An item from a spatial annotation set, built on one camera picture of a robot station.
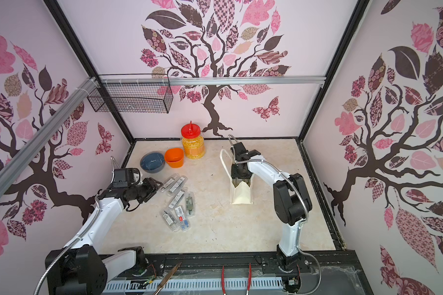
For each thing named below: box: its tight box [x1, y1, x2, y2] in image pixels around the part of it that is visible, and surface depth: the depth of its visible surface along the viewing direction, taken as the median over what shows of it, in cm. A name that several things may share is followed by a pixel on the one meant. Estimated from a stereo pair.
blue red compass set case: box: [174, 205, 191, 232], surface depth 87 cm
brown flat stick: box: [153, 261, 183, 295], surface depth 72 cm
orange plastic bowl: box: [164, 147, 184, 169], surface depth 109 cm
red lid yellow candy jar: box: [180, 121, 206, 160], surface depth 105 cm
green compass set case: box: [184, 191, 196, 218], surface depth 92 cm
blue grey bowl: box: [139, 151, 166, 174], surface depth 106 cm
